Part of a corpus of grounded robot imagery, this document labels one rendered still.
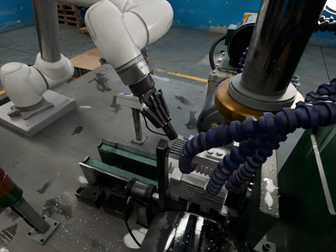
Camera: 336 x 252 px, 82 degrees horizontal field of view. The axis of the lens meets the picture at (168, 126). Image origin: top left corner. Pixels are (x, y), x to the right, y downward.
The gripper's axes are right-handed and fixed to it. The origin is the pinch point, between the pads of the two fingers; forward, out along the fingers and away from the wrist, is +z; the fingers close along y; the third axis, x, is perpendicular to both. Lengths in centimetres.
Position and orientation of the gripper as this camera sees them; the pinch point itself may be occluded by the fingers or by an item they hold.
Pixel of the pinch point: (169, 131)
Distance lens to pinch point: 66.4
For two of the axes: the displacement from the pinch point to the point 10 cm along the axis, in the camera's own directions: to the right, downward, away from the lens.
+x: -8.1, 1.7, 5.7
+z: 4.6, 7.8, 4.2
